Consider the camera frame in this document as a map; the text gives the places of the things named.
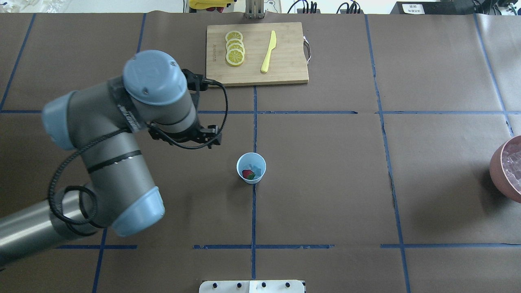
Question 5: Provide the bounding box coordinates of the yellow plastic knife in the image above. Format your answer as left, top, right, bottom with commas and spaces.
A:
260, 30, 277, 74

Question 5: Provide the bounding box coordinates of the yellow cloth bag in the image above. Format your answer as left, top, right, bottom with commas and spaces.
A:
188, 0, 236, 13

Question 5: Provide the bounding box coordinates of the black box with label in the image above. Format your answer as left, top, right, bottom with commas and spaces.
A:
390, 0, 476, 15

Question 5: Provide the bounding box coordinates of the pink bowl with ice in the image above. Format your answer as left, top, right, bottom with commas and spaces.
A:
489, 136, 521, 203

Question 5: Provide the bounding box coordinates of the ice cube in cup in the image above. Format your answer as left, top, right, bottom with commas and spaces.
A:
249, 164, 263, 180

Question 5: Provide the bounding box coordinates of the lemon slice top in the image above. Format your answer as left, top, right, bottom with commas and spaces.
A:
225, 31, 243, 42

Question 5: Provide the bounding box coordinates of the light blue cup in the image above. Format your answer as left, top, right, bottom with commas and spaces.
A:
236, 152, 267, 185

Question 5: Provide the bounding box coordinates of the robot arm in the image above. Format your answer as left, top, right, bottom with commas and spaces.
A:
1, 50, 229, 268

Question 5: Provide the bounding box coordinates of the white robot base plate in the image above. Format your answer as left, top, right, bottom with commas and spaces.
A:
199, 280, 306, 293

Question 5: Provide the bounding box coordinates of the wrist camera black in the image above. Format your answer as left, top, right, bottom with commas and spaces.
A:
181, 69, 215, 92

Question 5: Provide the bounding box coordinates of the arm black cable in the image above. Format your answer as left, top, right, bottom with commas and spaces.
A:
48, 81, 229, 236

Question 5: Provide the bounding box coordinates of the red strawberry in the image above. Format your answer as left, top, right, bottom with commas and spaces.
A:
241, 169, 256, 180

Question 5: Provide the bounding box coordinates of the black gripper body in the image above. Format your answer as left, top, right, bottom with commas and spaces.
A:
147, 123, 223, 149

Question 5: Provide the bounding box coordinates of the wooden cutting board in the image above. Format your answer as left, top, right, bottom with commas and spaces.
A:
206, 22, 309, 86

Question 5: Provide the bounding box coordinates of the aluminium frame post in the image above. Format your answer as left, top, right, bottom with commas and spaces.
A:
245, 0, 265, 19

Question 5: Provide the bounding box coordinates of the lemon slice front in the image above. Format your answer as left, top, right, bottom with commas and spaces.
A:
225, 49, 245, 67

